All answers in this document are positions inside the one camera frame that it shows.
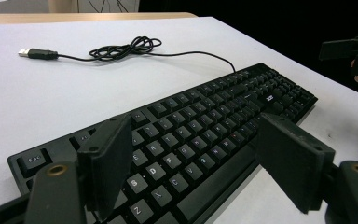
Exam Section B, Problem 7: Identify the bundle of black cables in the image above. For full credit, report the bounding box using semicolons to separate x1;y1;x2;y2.
76;0;131;13

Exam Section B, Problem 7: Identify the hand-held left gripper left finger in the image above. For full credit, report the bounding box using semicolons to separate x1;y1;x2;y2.
76;114;133;222

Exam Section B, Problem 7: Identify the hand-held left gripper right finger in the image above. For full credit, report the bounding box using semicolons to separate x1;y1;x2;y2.
255;112;337;215

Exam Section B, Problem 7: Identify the black computer keyboard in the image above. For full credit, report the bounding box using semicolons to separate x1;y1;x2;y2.
7;62;319;224

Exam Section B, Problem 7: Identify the black keyboard cable with plug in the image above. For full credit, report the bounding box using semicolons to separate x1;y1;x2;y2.
18;35;237;74

